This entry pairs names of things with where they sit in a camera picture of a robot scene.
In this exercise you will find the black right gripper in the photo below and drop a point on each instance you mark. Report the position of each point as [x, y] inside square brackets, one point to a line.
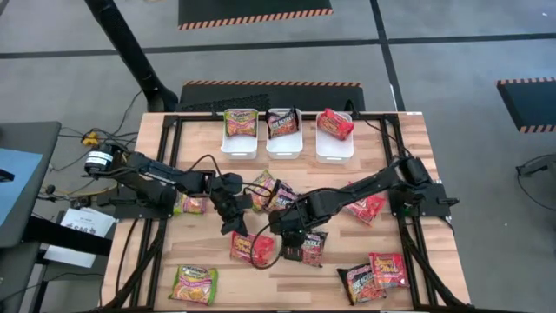
[291, 224]

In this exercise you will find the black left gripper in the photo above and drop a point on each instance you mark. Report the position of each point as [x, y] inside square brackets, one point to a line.
[230, 204]

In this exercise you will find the black Maruchan fire noodle pack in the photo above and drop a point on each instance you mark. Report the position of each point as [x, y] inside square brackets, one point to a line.
[315, 250]
[284, 197]
[358, 287]
[282, 125]

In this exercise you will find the green Maruchan ramen pack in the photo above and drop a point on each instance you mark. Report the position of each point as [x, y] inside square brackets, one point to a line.
[193, 205]
[193, 284]
[260, 197]

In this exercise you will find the red Maruchan noodle pack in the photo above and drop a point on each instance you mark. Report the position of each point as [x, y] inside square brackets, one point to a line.
[241, 245]
[367, 208]
[388, 270]
[334, 124]

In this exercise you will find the pink shrimp ramen packet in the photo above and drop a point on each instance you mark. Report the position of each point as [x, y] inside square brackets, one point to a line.
[240, 124]

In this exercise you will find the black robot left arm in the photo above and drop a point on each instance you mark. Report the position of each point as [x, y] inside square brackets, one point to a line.
[147, 174]

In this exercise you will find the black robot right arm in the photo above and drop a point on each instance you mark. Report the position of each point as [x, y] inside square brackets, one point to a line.
[356, 191]

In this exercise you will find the white plastic bin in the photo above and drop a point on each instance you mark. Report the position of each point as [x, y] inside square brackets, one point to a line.
[334, 152]
[239, 150]
[284, 148]

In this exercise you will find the black hazard-striped floor mat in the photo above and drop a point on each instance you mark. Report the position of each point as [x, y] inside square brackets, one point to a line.
[256, 11]
[304, 97]
[532, 104]

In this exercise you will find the white printed paper sheet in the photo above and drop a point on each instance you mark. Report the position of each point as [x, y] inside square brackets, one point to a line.
[89, 219]

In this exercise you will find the yellow power plug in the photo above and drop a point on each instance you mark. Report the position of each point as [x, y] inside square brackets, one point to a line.
[90, 139]

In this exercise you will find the black desk beam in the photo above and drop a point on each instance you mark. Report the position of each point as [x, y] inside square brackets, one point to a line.
[65, 237]

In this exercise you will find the small black knob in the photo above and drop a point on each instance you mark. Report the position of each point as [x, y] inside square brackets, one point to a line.
[50, 189]

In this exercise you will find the dark grey desk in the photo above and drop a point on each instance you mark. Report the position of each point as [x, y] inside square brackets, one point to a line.
[43, 135]

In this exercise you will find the blue sheet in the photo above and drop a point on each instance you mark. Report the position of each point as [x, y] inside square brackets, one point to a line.
[19, 195]

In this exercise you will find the small black device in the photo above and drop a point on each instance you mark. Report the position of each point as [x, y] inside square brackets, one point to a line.
[6, 175]

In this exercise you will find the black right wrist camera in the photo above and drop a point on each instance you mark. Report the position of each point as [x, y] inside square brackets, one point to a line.
[293, 248]

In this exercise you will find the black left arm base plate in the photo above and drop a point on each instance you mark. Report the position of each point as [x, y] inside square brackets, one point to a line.
[126, 211]

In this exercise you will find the black aluminium table frame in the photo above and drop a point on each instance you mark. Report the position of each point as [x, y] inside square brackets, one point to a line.
[411, 261]

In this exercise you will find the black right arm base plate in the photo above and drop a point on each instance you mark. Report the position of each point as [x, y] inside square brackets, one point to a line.
[432, 209]

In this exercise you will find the black camera stand pole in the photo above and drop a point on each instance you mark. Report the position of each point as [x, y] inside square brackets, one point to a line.
[126, 48]

